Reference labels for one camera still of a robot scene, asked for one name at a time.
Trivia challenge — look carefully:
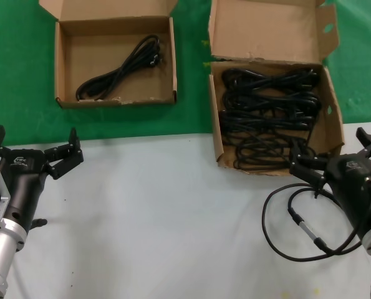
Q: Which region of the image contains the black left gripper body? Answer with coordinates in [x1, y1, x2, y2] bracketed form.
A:
[1, 148, 51, 234]

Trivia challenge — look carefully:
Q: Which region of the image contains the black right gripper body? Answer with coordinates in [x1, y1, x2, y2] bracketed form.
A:
[325, 153, 371, 239]

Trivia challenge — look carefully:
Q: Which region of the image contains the black power cable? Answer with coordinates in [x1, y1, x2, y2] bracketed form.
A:
[224, 88, 322, 112]
[219, 108, 314, 130]
[221, 67, 322, 92]
[75, 34, 166, 102]

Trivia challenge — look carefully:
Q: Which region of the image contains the small open cardboard box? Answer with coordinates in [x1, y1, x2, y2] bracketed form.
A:
[38, 0, 180, 109]

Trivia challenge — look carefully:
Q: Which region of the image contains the large torn cardboard box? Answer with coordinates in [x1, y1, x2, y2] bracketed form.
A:
[207, 0, 345, 177]

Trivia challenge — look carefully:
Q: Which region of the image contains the green cloth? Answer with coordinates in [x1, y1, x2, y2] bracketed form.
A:
[0, 0, 371, 148]

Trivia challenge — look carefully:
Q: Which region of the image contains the thin black loose cable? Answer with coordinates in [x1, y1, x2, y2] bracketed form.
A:
[233, 129, 331, 172]

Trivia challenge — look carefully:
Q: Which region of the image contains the black robot cable silver connector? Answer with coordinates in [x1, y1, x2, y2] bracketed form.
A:
[262, 183, 371, 299]

